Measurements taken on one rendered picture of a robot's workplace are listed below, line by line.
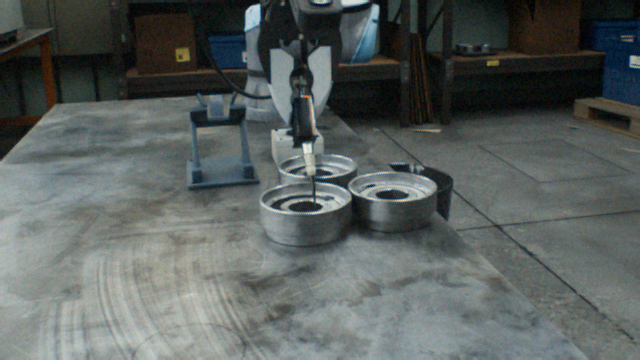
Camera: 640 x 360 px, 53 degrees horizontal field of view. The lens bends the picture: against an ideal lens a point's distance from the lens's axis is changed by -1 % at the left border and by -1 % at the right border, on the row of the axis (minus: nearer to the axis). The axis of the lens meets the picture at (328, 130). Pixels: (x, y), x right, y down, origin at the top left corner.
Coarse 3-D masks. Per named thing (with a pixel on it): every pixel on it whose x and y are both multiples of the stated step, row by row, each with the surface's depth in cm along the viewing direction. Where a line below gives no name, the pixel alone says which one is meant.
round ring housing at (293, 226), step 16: (272, 192) 77; (288, 192) 79; (304, 192) 79; (320, 192) 79; (336, 192) 78; (272, 208) 71; (288, 208) 75; (304, 208) 77; (320, 208) 76; (336, 208) 71; (272, 224) 71; (288, 224) 70; (304, 224) 70; (320, 224) 70; (336, 224) 71; (288, 240) 71; (304, 240) 71; (320, 240) 71
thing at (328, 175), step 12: (300, 156) 90; (324, 156) 91; (336, 156) 90; (288, 168) 89; (324, 168) 89; (288, 180) 83; (300, 180) 82; (324, 180) 81; (336, 180) 82; (348, 180) 83
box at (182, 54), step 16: (144, 16) 401; (160, 16) 403; (176, 16) 406; (144, 32) 404; (160, 32) 407; (176, 32) 410; (192, 32) 414; (144, 48) 408; (160, 48) 410; (176, 48) 413; (192, 48) 416; (144, 64) 410; (160, 64) 413; (176, 64) 416; (192, 64) 419
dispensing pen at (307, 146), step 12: (300, 84) 76; (300, 96) 76; (300, 108) 73; (300, 120) 73; (300, 132) 72; (300, 144) 75; (312, 144) 74; (312, 156) 73; (312, 168) 73; (312, 180) 73; (312, 192) 72
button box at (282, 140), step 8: (272, 136) 103; (280, 136) 99; (288, 136) 99; (320, 136) 99; (272, 144) 103; (280, 144) 97; (288, 144) 97; (320, 144) 98; (280, 152) 97; (288, 152) 98; (296, 152) 98; (320, 152) 99; (280, 160) 98
